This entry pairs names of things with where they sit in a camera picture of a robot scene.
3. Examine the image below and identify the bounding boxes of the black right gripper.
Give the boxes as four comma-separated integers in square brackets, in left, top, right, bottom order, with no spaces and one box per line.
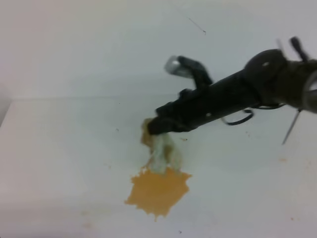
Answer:
[147,89,210,135]

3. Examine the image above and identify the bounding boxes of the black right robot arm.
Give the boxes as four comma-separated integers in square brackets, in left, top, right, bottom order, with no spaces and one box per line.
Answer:
[148,37,317,135]

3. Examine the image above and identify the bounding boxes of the orange coffee stain puddle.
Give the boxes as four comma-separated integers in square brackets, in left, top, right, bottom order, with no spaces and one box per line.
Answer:
[124,167,192,221]

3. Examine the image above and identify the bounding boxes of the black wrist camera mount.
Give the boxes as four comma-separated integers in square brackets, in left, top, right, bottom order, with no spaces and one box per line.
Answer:
[164,56,213,89]

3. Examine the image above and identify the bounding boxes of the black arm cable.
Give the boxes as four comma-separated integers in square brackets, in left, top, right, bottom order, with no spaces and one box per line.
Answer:
[221,104,285,126]

